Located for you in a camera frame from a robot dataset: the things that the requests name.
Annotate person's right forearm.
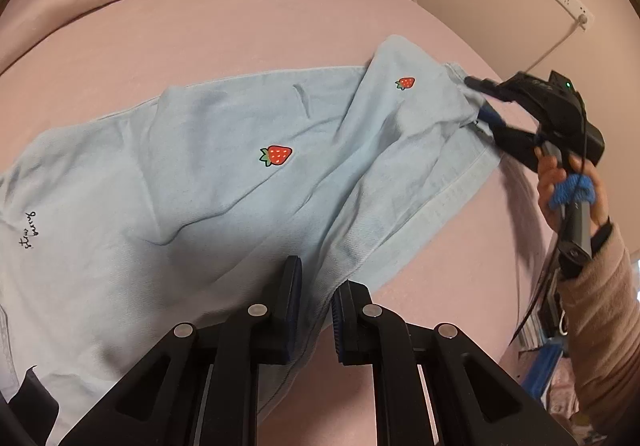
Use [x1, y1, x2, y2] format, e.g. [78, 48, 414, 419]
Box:
[556, 220, 640, 433]

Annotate black hanging cable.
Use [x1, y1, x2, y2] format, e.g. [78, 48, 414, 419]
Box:
[509, 226, 568, 348]

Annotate blue fuzzy trigger cover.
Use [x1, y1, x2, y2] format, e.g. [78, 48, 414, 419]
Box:
[547, 175, 597, 211]

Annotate stack of books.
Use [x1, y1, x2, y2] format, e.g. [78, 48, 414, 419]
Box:
[517, 271, 572, 352]

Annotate light blue strawberry pants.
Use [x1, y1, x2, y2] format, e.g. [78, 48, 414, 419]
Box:
[0, 34, 503, 446]

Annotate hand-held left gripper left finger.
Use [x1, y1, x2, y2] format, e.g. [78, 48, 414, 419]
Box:
[59, 255, 305, 446]

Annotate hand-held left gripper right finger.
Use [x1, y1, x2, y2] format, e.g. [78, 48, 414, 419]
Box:
[331, 279, 576, 446]

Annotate black flap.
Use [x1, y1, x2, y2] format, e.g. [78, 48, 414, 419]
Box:
[0, 365, 60, 446]

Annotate pink bed sheet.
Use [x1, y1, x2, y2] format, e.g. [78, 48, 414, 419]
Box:
[0, 0, 563, 446]

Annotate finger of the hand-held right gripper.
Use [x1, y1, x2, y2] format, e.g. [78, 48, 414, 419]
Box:
[464, 75, 507, 100]
[477, 107, 544, 172]

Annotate person's right hand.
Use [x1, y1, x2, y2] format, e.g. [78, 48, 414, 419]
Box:
[534, 147, 612, 240]

